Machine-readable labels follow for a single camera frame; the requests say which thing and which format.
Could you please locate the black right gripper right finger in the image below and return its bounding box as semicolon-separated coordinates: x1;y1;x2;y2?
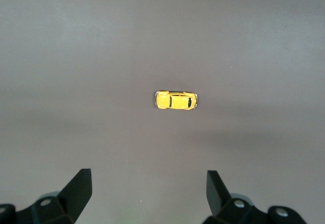
202;170;309;224

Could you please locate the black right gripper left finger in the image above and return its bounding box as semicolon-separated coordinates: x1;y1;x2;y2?
0;168;92;224

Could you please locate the yellow beetle toy car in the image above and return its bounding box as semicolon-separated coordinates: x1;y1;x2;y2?
154;90;199;110

